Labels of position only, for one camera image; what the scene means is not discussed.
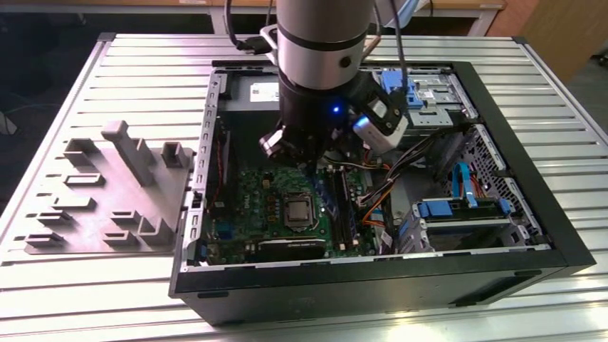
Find black graphics card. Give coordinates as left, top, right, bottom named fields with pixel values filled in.
left=244, top=237, right=329, bottom=263

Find silver CPU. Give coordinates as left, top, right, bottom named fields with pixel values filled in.
left=287, top=201, right=313, bottom=221

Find grey power supply unit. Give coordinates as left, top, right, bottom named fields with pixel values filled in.
left=216, top=74, right=285, bottom=171

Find grey parts rack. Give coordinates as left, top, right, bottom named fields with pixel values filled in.
left=23, top=120, right=196, bottom=256

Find grey metal drive cage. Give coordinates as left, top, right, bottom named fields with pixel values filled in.
left=375, top=69, right=479, bottom=150

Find silver black wrist attachment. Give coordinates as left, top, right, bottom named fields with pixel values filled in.
left=259, top=128, right=287, bottom=158

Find brown wooden cabinet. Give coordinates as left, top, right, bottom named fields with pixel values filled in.
left=487, top=0, right=608, bottom=85

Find black cable bundle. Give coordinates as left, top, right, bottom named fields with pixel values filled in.
left=359, top=137, right=436, bottom=208

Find black CPU socket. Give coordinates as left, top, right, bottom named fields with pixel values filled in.
left=283, top=191, right=320, bottom=234

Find black open PC case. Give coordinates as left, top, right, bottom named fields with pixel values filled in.
left=168, top=59, right=597, bottom=327

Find white green black wires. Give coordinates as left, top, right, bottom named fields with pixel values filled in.
left=332, top=160, right=384, bottom=170

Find blue disk data wire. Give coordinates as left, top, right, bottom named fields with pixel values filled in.
left=451, top=162, right=479, bottom=210

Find black camera cable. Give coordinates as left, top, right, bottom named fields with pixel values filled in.
left=387, top=0, right=411, bottom=99

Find hard disk in blue carrier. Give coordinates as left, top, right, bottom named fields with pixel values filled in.
left=412, top=198, right=513, bottom=224

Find orange yellow wires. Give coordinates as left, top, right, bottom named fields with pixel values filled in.
left=361, top=192, right=396, bottom=228

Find metal disk bay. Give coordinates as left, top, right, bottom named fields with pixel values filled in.
left=397, top=197, right=545, bottom=254

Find green motherboard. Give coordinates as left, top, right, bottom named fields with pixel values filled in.
left=203, top=165, right=381, bottom=266

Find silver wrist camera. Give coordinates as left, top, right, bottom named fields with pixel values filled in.
left=353, top=115, right=409, bottom=150

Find black cable with plug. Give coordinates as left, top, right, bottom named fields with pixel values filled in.
left=223, top=0, right=269, bottom=57

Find metal socket cover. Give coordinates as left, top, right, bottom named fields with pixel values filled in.
left=283, top=194, right=319, bottom=229

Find white framed wooden desk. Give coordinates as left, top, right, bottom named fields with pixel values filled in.
left=0, top=0, right=505, bottom=36

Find black camera bracket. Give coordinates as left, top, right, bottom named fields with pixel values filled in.
left=351, top=71, right=411, bottom=138

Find blue plastic drive bracket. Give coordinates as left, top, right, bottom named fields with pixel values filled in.
left=379, top=71, right=425, bottom=110

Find black RAM slot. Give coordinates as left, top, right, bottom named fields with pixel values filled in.
left=332, top=213, right=344, bottom=251
left=337, top=167, right=355, bottom=249

